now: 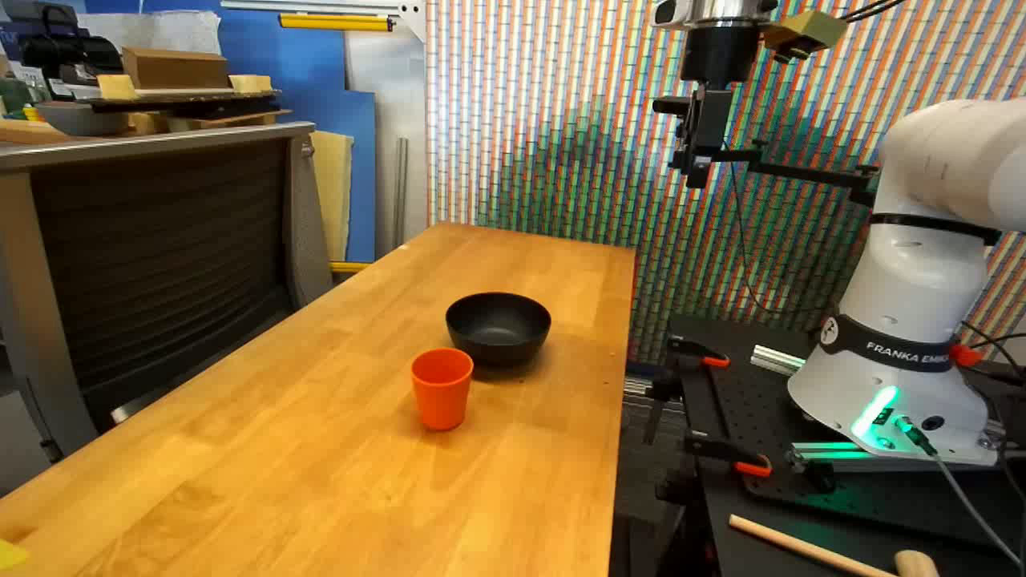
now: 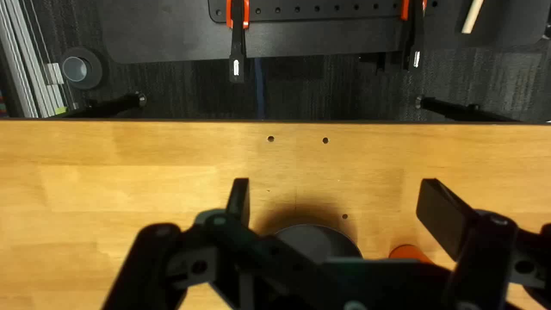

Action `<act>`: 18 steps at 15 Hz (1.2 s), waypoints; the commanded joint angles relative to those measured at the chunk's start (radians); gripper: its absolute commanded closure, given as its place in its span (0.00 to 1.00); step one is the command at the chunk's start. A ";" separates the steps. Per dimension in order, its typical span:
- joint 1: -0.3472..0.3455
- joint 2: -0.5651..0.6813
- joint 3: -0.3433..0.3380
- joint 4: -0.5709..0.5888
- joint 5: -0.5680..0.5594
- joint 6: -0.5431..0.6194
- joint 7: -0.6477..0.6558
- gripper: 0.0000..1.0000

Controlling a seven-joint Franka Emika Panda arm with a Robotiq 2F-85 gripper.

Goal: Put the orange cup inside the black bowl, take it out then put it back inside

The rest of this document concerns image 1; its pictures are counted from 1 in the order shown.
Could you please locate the black machine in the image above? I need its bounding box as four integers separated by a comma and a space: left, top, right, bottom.
0, 0, 128, 91

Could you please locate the grey cable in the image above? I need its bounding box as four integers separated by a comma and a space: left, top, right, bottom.
904, 416, 1026, 571

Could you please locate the black bowl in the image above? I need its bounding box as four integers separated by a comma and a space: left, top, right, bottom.
442, 288, 554, 371

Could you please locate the orange plastic cup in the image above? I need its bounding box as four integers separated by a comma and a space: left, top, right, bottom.
408, 347, 478, 437

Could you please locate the yellow bar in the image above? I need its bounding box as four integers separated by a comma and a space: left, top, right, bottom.
276, 10, 398, 35

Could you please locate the wooden box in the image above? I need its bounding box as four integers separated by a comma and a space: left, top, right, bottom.
118, 45, 236, 93

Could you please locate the cardboard box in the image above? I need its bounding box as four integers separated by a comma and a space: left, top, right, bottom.
93, 72, 278, 108

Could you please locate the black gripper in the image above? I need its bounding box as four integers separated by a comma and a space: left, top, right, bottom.
650, 22, 767, 193

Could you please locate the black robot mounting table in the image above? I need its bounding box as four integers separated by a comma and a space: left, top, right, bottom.
666, 315, 1026, 577

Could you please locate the grey chair black mesh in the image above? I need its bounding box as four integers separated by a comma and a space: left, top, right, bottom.
0, 118, 338, 459

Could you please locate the wooden mallet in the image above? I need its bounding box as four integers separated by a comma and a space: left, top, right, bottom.
729, 509, 942, 577

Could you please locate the olive wrist camera box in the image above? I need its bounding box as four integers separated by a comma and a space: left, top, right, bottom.
763, 10, 850, 63

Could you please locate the white panel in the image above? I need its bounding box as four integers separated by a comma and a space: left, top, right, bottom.
342, 30, 431, 260

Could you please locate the blue board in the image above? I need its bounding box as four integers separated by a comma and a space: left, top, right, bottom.
80, 0, 384, 266

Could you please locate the silver aluminium profile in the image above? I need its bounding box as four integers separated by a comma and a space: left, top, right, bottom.
747, 343, 808, 379

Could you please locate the black clamp orange handle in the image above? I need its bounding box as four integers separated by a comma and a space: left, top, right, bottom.
682, 431, 778, 486
638, 334, 739, 446

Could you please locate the grey metal pole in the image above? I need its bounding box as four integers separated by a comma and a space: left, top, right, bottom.
390, 135, 414, 252

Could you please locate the black mounting rod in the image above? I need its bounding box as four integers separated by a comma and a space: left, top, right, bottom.
734, 143, 881, 208

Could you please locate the pale yellow foam panel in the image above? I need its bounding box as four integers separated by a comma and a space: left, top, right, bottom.
308, 129, 355, 266

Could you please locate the multicolour patterned backdrop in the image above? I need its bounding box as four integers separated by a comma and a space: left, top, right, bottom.
422, 0, 1026, 370

